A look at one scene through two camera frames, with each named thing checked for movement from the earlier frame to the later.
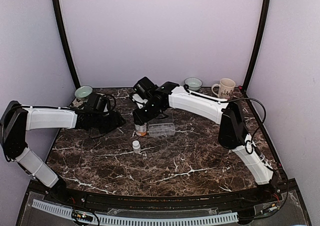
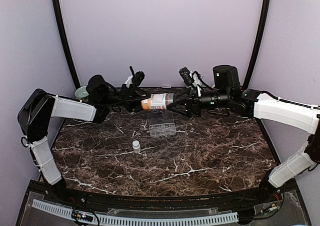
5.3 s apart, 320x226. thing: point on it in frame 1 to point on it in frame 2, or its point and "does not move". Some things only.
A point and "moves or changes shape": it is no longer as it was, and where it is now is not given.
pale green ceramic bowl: (83, 92) does not move
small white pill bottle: (136, 146) does not move
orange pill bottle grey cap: (141, 130) moves or changes shape
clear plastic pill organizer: (163, 125) does not move
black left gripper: (116, 121) to (128, 95)
